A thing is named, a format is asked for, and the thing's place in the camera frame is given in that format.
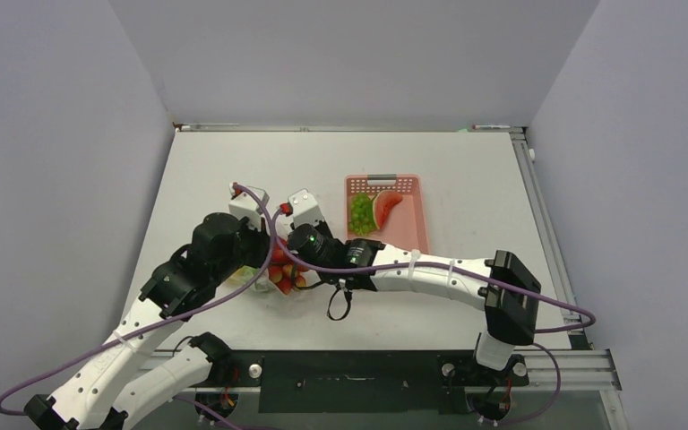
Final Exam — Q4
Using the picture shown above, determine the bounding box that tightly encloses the clear zip top bag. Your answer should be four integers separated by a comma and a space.
228, 236, 315, 302

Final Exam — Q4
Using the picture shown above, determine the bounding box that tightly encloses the red strawberries pile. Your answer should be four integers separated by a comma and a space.
267, 244, 309, 296

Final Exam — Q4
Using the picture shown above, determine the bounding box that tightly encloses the pink plastic basket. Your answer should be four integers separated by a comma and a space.
345, 174, 430, 254

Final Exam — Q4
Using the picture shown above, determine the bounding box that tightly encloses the yellow bell pepper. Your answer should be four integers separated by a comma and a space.
228, 266, 262, 285

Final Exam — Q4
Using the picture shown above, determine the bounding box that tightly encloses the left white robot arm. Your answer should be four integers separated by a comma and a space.
23, 213, 277, 429

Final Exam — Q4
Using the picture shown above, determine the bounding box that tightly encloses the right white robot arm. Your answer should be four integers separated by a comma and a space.
287, 224, 541, 383

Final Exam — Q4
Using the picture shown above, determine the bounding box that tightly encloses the green grapes bunch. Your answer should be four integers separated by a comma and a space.
348, 193, 376, 237

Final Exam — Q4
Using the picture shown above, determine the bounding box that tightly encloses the watermelon slice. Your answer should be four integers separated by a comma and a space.
372, 189, 403, 230

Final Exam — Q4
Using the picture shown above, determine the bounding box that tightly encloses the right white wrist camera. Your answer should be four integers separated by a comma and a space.
279, 188, 325, 229

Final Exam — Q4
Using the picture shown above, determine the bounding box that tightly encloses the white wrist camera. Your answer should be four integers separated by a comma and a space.
279, 188, 325, 229
228, 183, 270, 231

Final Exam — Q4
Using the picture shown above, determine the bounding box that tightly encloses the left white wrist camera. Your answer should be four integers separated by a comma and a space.
228, 183, 270, 231

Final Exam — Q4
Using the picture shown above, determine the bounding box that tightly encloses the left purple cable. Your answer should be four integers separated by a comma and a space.
0, 182, 279, 417

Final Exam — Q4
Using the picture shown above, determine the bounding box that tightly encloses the purple cable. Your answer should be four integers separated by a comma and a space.
0, 182, 279, 417
270, 205, 598, 335

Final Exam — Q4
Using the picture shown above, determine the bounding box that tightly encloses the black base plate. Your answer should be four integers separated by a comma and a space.
195, 350, 529, 416

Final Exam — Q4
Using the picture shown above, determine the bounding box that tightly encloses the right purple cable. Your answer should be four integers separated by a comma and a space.
270, 205, 598, 335

